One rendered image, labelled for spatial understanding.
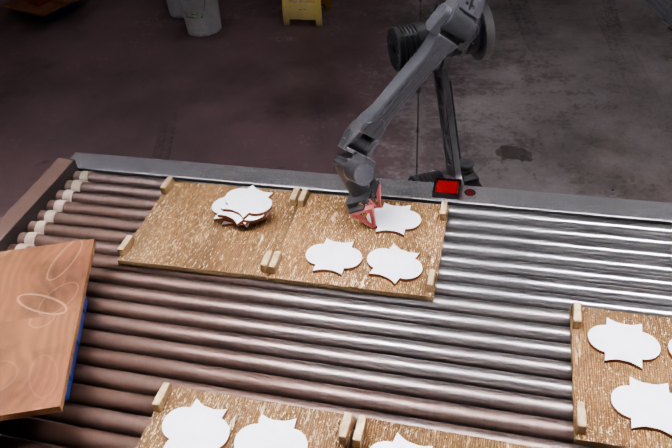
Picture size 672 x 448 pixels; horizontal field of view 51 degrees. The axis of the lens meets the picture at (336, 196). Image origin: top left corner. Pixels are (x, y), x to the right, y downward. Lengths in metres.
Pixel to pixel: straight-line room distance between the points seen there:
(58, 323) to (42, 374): 0.14
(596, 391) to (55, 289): 1.19
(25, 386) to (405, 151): 2.68
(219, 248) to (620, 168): 2.46
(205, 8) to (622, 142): 2.99
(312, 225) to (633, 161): 2.34
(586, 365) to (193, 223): 1.06
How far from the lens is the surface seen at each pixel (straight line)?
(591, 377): 1.57
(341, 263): 1.75
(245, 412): 1.50
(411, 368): 1.57
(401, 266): 1.74
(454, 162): 2.94
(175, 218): 2.00
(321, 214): 1.92
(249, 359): 1.61
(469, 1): 1.69
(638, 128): 4.18
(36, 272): 1.80
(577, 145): 3.96
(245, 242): 1.87
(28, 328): 1.67
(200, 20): 5.33
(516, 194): 2.03
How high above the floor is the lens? 2.14
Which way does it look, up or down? 37 degrees down
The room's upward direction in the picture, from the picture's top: 5 degrees counter-clockwise
